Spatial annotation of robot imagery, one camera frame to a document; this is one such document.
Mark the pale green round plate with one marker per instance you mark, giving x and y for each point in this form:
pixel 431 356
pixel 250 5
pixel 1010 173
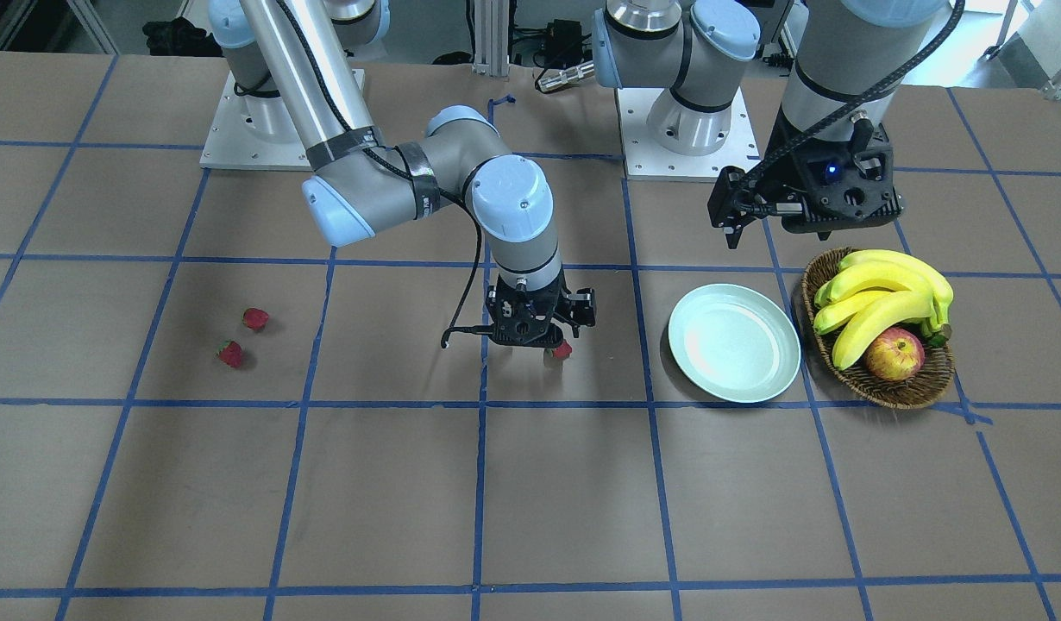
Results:
pixel 734 343

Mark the yellow banana middle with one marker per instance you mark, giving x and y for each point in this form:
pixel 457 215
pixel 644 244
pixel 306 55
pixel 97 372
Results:
pixel 836 314

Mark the brown wicker basket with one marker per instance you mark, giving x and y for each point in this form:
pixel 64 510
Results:
pixel 924 388

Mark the red yellow apple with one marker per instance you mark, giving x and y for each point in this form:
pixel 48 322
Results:
pixel 895 355

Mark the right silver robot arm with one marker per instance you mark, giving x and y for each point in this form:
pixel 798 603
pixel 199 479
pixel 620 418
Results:
pixel 293 56

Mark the red strawberry picked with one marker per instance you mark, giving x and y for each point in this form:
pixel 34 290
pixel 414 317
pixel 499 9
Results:
pixel 231 354
pixel 561 352

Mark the yellow banana lower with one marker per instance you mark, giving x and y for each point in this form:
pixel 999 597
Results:
pixel 861 277

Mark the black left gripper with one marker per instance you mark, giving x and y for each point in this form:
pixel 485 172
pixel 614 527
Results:
pixel 782 157

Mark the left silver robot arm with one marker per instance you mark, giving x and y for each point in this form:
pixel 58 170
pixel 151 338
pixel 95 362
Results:
pixel 852 58

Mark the yellow banana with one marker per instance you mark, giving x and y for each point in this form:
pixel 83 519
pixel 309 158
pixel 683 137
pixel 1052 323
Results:
pixel 861 277
pixel 940 287
pixel 836 314
pixel 871 321

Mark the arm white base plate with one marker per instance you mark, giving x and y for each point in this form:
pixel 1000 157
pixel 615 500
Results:
pixel 252 133
pixel 665 142

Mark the yellow banana bottom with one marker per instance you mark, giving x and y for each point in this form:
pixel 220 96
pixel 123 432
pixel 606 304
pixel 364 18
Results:
pixel 940 287

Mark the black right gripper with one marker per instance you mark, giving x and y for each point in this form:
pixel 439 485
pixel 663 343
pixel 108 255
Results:
pixel 584 304

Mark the yellow banana top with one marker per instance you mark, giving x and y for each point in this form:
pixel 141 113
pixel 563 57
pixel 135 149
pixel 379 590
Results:
pixel 871 321

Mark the aluminium profile post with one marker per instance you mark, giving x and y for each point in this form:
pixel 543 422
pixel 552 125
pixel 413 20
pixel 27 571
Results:
pixel 491 37

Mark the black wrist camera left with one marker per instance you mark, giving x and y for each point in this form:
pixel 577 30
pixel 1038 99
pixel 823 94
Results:
pixel 733 205

